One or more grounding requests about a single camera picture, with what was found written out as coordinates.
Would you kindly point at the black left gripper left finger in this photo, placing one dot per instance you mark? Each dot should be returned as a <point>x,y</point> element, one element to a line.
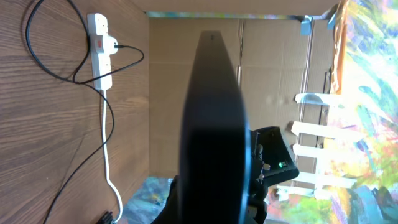
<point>169,214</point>

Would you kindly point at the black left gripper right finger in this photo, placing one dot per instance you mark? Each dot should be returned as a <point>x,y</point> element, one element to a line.
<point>257,195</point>

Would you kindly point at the blue Samsung Galaxy smartphone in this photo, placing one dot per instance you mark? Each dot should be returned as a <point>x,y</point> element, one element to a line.
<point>215,158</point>

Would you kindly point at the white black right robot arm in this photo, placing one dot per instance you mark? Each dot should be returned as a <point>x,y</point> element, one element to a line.
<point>277,153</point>

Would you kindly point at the white USB charger plug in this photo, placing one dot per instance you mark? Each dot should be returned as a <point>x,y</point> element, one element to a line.
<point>106,44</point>

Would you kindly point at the colourful painted sheet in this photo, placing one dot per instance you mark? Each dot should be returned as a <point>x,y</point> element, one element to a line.
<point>345,143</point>

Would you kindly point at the cardboard backdrop panel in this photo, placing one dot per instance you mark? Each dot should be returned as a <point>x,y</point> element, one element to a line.
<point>272,59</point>

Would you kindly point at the white power strip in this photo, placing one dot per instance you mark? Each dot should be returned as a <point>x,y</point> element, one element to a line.
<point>101,63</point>

